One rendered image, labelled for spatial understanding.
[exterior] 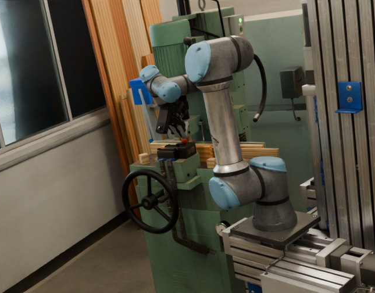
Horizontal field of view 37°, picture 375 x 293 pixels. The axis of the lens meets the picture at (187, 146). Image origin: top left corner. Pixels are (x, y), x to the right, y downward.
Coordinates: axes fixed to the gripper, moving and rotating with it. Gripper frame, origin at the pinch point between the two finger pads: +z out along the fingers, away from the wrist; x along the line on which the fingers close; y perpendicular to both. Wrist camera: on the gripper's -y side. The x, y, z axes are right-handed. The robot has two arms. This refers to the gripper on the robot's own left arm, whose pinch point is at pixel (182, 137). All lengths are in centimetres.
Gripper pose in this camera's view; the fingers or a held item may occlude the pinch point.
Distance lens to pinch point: 235.1
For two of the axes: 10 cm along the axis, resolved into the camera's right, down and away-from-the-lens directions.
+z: 4.1, 6.8, 6.2
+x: -8.3, -0.2, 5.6
